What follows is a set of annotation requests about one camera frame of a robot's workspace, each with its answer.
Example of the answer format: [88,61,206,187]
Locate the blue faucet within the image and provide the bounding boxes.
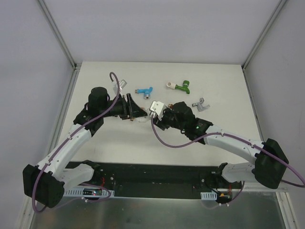
[135,87,153,100]

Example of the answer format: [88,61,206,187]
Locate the green faucet with white fitting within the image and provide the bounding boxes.
[166,80,190,94]

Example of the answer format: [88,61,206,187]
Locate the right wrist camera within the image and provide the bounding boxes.
[149,101,167,120]

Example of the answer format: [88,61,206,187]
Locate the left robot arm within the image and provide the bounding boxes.
[22,87,147,209]

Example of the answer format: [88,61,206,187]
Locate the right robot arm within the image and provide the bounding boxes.
[149,101,289,189]

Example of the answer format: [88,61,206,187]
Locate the grey faucet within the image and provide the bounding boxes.
[192,97,210,112]

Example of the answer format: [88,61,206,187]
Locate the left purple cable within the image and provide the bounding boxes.
[31,72,120,213]

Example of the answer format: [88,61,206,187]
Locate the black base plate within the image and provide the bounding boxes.
[64,161,244,198]

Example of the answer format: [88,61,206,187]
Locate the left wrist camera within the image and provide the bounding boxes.
[112,80,127,96]

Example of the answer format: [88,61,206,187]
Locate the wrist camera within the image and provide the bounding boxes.
[149,101,167,120]
[112,80,127,96]

